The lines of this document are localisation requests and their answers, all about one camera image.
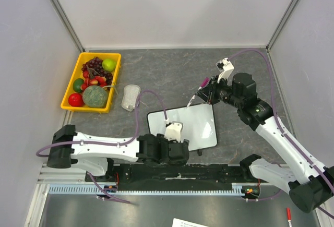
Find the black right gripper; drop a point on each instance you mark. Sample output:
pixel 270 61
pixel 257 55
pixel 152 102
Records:
pixel 209 93

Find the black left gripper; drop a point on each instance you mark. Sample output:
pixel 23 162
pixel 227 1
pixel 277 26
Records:
pixel 181 163

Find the white marker with magenta cap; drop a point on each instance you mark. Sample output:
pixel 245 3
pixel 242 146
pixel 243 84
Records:
pixel 204 83

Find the small black framed whiteboard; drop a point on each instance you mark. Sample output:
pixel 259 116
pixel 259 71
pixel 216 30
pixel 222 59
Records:
pixel 198 124

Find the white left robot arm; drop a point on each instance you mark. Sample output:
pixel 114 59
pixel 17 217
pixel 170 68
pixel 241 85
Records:
pixel 95 154

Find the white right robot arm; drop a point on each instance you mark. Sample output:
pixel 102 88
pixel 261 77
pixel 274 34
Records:
pixel 308 181

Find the grey whiteboard eraser sponge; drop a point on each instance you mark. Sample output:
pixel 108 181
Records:
pixel 130 94

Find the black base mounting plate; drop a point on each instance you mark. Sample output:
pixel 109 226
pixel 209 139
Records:
pixel 190 176

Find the white paper sheet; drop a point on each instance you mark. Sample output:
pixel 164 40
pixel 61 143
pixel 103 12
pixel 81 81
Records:
pixel 182 223

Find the green netted melon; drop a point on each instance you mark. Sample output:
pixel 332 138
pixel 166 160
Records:
pixel 95 97

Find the light green apple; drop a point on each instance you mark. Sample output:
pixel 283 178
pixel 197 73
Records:
pixel 109 64

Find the red strawberries cluster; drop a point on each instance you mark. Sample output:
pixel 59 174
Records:
pixel 94 81

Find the red apple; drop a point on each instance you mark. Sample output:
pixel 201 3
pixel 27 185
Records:
pixel 75 100

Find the purple grape bunch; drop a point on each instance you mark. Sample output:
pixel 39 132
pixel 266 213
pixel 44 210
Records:
pixel 93 67

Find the dark green lime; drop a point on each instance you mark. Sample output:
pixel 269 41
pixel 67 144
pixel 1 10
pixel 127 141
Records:
pixel 77 85

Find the red capped marker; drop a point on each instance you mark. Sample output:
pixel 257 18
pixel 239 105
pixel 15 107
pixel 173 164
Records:
pixel 289 218

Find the yellow plastic fruit tray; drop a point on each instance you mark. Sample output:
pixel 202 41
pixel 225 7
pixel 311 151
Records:
pixel 77 73

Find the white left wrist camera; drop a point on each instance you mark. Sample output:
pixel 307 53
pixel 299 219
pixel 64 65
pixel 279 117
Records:
pixel 173 131

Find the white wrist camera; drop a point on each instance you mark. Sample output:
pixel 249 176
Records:
pixel 173 131
pixel 226 68

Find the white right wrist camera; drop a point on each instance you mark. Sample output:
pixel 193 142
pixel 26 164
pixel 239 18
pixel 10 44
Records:
pixel 226 68

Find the white toothed cable duct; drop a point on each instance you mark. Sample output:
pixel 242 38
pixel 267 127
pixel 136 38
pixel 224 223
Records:
pixel 90 189

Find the aluminium right corner post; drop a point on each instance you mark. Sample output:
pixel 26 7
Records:
pixel 283 21

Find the aluminium corner post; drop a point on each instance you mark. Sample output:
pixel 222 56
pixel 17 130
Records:
pixel 283 21
pixel 67 24

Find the aluminium left corner post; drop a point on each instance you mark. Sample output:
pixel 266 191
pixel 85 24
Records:
pixel 67 24

